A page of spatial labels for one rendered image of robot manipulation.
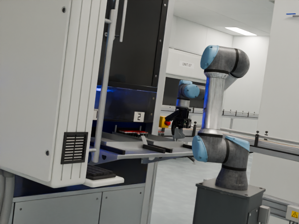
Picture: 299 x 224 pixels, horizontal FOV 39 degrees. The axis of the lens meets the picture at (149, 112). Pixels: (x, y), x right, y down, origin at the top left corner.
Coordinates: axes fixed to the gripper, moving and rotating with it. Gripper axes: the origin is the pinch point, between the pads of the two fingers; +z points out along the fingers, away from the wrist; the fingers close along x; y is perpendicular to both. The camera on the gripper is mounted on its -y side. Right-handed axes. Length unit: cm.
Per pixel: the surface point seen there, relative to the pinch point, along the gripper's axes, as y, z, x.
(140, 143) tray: 1.4, 1.2, -30.2
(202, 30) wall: -484, -190, 656
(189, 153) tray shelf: 15.4, 3.9, -5.5
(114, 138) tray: -20.9, 2.0, -28.3
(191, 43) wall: -484, -151, 616
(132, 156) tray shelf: 15, 4, -49
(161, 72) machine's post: -24.7, -39.1, 8.0
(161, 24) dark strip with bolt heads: -25, -69, 3
